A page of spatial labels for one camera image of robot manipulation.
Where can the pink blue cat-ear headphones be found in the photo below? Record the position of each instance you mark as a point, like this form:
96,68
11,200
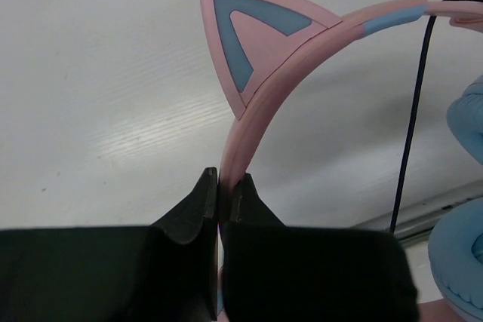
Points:
262,49

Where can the aluminium front rail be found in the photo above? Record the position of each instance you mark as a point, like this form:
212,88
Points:
415,222

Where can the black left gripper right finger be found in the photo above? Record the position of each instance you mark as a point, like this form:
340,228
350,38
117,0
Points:
274,272

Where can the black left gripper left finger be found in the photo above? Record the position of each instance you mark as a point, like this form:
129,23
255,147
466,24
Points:
166,271

